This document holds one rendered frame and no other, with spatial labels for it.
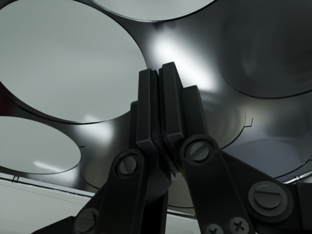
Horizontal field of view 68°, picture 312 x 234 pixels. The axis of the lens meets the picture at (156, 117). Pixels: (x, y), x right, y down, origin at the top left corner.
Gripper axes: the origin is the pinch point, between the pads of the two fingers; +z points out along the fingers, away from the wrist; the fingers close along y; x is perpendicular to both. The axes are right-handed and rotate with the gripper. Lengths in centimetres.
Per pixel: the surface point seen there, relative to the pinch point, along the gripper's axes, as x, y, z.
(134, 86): -2.4, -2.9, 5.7
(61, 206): -228, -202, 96
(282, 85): -6.1, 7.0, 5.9
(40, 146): -6.3, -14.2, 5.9
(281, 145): -14.7, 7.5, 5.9
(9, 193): -172, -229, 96
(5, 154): -6.4, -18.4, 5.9
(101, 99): -2.7, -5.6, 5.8
